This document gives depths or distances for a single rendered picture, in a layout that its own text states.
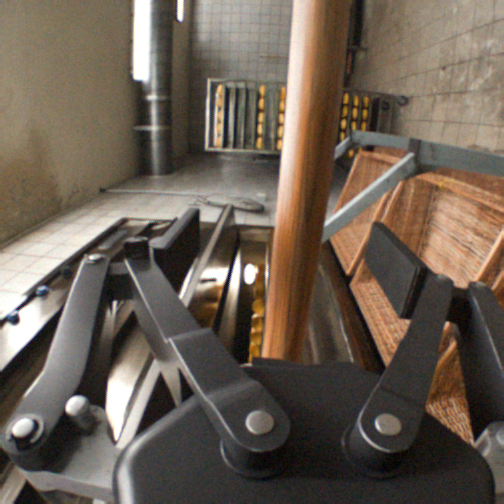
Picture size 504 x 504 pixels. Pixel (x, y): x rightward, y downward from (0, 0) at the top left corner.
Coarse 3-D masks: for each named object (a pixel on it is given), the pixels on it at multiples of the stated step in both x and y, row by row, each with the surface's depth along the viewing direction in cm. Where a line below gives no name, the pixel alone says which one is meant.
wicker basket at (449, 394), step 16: (496, 288) 48; (448, 352) 55; (448, 368) 57; (432, 384) 59; (448, 384) 59; (432, 400) 61; (448, 400) 60; (464, 400) 58; (448, 416) 57; (464, 416) 55; (464, 432) 52
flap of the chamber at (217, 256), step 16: (224, 224) 137; (224, 240) 134; (208, 256) 104; (224, 256) 131; (208, 272) 101; (224, 272) 128; (192, 288) 85; (208, 288) 99; (192, 304) 81; (208, 304) 97; (208, 320) 96; (144, 384) 53; (160, 384) 55; (144, 400) 49; (160, 400) 54; (144, 416) 47; (160, 416) 53; (128, 432) 43
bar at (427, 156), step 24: (360, 144) 94; (384, 144) 92; (408, 144) 91; (432, 144) 47; (408, 168) 50; (432, 168) 50; (456, 168) 48; (480, 168) 48; (384, 192) 52; (336, 216) 55; (312, 360) 31
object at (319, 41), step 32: (320, 0) 12; (320, 32) 13; (320, 64) 13; (288, 96) 15; (320, 96) 14; (288, 128) 15; (320, 128) 15; (288, 160) 16; (320, 160) 15; (288, 192) 16; (320, 192) 16; (288, 224) 17; (320, 224) 17; (288, 256) 18; (288, 288) 18; (288, 320) 19; (288, 352) 20
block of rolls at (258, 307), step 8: (264, 264) 169; (264, 272) 166; (256, 280) 156; (264, 280) 155; (256, 288) 145; (264, 288) 144; (256, 296) 159; (264, 296) 143; (256, 304) 133; (264, 304) 134; (256, 312) 132; (256, 320) 137; (256, 328) 136; (256, 336) 139; (256, 344) 140; (256, 352) 142
